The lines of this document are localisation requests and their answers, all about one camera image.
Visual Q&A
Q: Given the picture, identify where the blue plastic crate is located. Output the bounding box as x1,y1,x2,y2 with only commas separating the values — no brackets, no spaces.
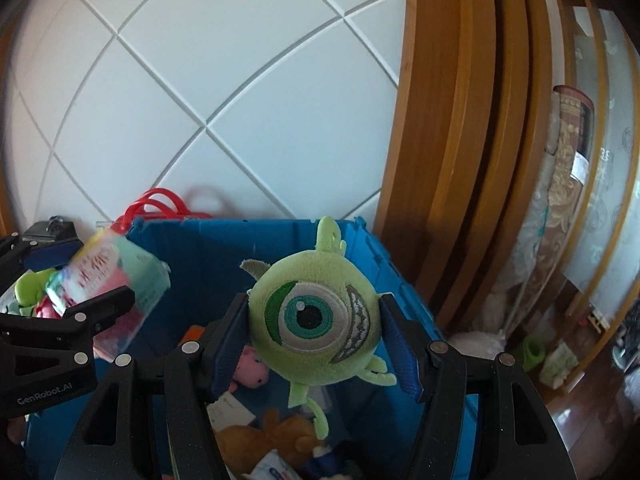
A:
25,217,481,480

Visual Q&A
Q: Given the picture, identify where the wooden door frame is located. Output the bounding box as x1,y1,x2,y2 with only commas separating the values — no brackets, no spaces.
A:
372,0,556,333

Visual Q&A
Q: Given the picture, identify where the light green frog plush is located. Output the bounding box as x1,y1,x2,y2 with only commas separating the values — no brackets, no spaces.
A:
14,267,58,311

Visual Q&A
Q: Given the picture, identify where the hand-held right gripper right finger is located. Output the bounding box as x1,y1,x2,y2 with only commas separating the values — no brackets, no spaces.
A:
379,292,571,480

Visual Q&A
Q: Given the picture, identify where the patterned rolled rug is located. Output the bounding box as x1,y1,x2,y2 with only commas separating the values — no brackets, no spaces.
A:
515,85,596,321

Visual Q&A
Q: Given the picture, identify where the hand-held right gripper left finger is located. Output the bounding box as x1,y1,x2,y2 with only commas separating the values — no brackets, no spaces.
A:
52,291,251,480

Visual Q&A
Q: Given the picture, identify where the small pink pig plush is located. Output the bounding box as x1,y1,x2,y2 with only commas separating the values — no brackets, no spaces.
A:
227,345,271,391

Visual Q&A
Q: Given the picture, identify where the light green box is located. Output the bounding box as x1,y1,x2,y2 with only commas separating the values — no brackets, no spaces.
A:
540,342,576,388

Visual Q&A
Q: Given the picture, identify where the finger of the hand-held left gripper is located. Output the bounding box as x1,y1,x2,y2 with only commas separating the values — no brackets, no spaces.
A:
0,286,137,378
0,232,84,281

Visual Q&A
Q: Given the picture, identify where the green one-eyed monster plush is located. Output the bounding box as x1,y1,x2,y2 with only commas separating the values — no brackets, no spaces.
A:
240,216,398,438

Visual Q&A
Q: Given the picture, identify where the green plastic cup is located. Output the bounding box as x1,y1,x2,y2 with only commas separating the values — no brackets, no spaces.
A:
520,336,546,373

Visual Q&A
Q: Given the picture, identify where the white fluffy bundle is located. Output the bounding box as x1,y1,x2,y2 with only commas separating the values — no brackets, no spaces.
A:
447,330,506,361

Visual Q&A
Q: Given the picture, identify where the brown plush toy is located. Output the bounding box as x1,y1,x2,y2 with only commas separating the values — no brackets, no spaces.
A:
215,407,326,480

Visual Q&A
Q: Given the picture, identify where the colourful tissue pack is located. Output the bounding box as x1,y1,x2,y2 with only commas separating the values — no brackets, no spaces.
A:
45,227,172,361

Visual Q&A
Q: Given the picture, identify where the small wooden stool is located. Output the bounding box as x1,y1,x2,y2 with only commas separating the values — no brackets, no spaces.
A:
585,305,613,333

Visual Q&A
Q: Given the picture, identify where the red plastic box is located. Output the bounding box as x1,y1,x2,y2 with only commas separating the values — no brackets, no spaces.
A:
114,187,208,233

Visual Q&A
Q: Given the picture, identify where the white paper card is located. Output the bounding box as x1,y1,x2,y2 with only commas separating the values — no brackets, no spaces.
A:
207,395,256,431

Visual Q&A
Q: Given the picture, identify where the glass door wardrobe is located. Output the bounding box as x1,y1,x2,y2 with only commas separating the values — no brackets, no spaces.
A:
545,0,640,311

